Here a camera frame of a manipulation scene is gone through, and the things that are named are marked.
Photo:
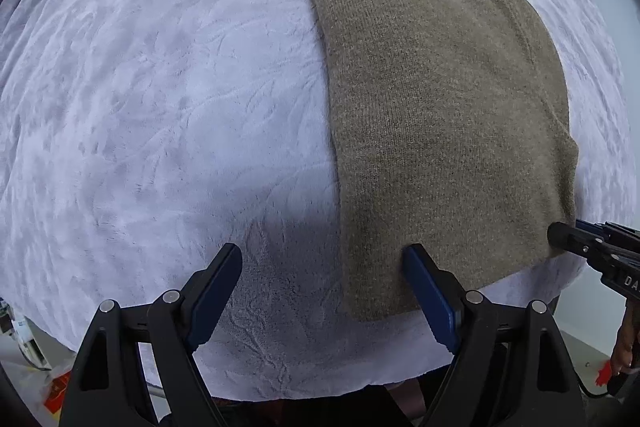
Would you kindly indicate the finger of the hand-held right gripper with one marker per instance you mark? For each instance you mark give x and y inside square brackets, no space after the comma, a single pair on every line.
[592,224]
[567,236]

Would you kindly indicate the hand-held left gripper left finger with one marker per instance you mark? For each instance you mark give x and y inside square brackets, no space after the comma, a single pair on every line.
[216,287]

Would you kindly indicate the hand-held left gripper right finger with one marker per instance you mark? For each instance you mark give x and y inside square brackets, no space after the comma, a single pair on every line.
[431,292]

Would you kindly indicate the olive knit sweater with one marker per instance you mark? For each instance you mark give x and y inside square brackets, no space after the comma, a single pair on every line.
[440,107]

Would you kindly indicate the person's right hand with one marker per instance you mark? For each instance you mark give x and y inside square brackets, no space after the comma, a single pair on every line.
[625,342]

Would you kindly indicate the white fluffy blanket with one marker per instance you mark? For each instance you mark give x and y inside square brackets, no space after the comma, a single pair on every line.
[165,107]

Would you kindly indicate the plastic bag with red print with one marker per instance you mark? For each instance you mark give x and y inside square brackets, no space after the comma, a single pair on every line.
[42,382]

